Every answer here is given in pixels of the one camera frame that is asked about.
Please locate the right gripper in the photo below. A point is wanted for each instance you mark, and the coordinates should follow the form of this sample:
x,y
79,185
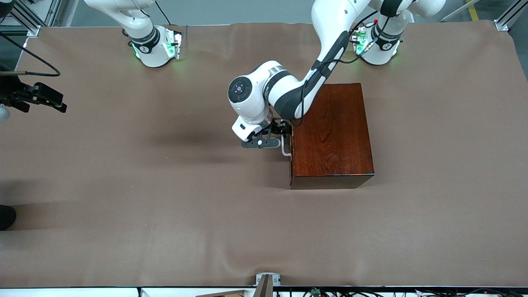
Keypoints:
x,y
12,91

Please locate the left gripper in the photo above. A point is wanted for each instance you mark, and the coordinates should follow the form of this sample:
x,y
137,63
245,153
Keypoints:
x,y
280,127

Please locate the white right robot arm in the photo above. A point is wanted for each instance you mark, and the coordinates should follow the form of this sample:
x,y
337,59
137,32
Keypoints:
x,y
148,49

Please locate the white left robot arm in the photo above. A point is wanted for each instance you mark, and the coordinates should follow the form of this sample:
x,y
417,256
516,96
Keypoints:
x,y
330,24

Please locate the dark brown wooden cabinet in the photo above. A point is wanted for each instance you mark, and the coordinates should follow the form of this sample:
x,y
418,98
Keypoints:
x,y
334,132

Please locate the green-lit connector box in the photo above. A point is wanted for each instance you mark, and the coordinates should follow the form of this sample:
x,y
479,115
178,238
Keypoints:
x,y
359,41
172,43

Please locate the black shoe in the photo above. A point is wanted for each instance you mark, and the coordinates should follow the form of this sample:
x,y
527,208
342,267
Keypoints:
x,y
5,216

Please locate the brown table mat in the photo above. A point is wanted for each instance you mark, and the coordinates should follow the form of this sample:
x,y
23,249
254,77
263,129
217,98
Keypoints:
x,y
165,231

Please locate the small metal bracket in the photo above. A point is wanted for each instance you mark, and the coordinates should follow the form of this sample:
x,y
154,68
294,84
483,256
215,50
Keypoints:
x,y
268,278

